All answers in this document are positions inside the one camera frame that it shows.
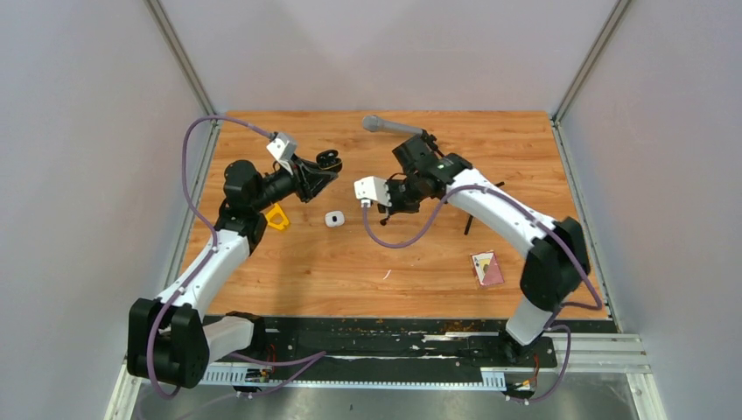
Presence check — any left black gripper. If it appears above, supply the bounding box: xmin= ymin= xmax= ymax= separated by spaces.
xmin=252 ymin=154 xmax=338 ymax=213

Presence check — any black earbud charging case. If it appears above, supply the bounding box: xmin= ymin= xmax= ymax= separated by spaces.
xmin=316 ymin=150 xmax=342 ymax=172

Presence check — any white earbud charging case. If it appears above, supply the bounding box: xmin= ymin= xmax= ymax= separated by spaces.
xmin=325 ymin=211 xmax=346 ymax=228

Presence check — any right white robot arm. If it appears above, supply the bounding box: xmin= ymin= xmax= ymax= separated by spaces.
xmin=354 ymin=135 xmax=590 ymax=366

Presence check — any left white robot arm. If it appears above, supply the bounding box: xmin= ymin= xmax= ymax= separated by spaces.
xmin=127 ymin=150 xmax=342 ymax=389

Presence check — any yellow triangular plastic part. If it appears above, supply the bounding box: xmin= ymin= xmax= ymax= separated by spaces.
xmin=264 ymin=203 xmax=291 ymax=232

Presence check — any grey microphone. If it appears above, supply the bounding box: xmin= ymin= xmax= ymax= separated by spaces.
xmin=362 ymin=115 xmax=425 ymax=136

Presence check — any playing card box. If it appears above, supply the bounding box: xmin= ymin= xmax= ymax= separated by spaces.
xmin=470 ymin=251 xmax=505 ymax=288

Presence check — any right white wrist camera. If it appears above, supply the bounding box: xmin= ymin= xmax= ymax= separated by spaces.
xmin=353 ymin=176 xmax=391 ymax=207

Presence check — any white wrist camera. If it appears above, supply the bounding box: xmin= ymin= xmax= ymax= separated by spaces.
xmin=266 ymin=132 xmax=298 ymax=175
xmin=353 ymin=176 xmax=391 ymax=207

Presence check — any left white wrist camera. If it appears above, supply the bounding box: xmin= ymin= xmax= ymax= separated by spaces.
xmin=266 ymin=132 xmax=298 ymax=175

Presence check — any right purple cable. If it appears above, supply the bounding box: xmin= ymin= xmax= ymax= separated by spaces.
xmin=361 ymin=184 xmax=606 ymax=405

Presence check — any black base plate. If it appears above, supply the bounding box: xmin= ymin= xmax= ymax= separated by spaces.
xmin=202 ymin=314 xmax=620 ymax=385

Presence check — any slotted cable duct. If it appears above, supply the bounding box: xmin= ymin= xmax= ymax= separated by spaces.
xmin=199 ymin=367 xmax=508 ymax=391

